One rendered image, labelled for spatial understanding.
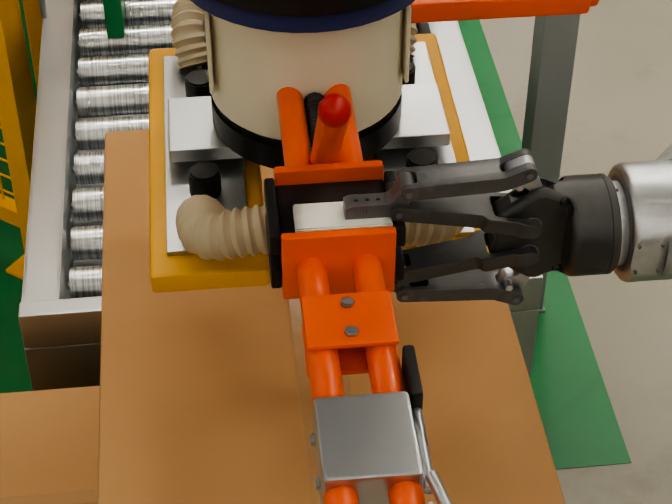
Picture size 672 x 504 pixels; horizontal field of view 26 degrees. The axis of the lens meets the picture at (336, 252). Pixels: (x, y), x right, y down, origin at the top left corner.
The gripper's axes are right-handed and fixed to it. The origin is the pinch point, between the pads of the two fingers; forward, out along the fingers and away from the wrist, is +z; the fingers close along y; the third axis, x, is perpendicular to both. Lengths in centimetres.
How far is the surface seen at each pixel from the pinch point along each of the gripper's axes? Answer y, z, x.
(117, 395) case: 28.6, 19.2, 13.4
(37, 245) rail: 64, 35, 77
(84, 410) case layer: 69, 28, 49
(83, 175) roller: 70, 30, 100
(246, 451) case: 28.7, 7.7, 5.5
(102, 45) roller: 70, 28, 136
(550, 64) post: 66, -47, 118
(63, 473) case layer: 69, 30, 39
